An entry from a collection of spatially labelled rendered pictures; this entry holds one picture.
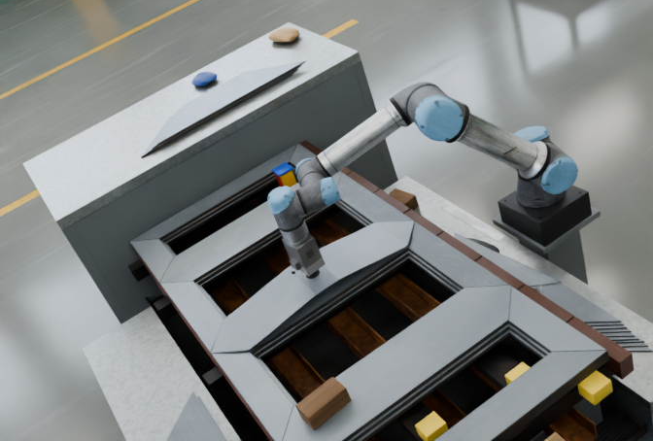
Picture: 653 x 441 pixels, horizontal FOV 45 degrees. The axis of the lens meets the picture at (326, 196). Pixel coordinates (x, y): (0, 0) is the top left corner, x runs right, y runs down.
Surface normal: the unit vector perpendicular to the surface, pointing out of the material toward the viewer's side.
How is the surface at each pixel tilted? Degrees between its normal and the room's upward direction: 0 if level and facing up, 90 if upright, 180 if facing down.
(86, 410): 0
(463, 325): 0
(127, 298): 90
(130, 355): 0
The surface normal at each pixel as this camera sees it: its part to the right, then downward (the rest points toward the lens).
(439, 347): -0.30, -0.78
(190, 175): 0.49, 0.37
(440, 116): 0.08, 0.39
